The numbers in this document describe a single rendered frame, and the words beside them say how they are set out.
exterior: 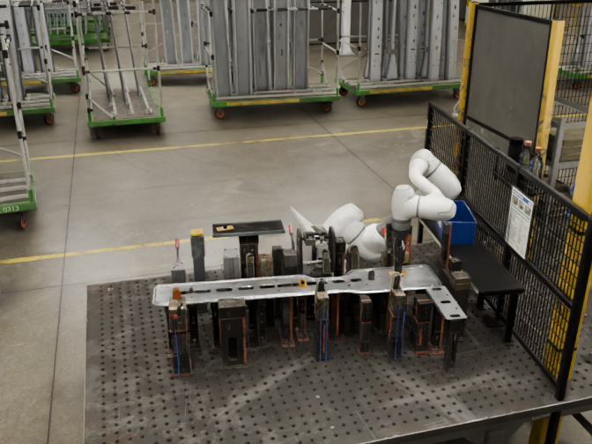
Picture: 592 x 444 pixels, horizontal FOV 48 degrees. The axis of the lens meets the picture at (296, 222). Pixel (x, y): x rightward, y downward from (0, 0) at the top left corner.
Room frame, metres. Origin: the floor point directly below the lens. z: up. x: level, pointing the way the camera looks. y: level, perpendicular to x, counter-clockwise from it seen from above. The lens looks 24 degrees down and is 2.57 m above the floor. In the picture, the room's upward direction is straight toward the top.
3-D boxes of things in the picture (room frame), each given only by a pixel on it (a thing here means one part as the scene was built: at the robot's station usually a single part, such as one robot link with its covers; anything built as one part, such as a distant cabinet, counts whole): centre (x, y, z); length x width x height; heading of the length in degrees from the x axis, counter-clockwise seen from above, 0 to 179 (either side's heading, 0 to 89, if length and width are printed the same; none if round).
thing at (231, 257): (2.91, 0.32, 0.90); 0.13 x 0.10 x 0.41; 9
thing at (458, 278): (2.78, -0.78, 0.88); 0.08 x 0.08 x 0.36; 9
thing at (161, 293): (2.79, -0.01, 1.00); 1.38 x 0.22 x 0.02; 99
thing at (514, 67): (5.20, -1.64, 1.00); 1.34 x 0.14 x 2.00; 15
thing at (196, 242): (3.05, 0.50, 0.92); 0.08 x 0.08 x 0.44; 9
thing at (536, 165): (2.96, -1.13, 1.53); 0.06 x 0.06 x 0.20
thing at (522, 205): (2.85, -1.05, 1.30); 0.23 x 0.02 x 0.31; 9
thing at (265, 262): (2.93, 0.15, 0.89); 0.13 x 0.11 x 0.38; 9
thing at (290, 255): (2.99, 0.03, 0.89); 0.13 x 0.11 x 0.38; 9
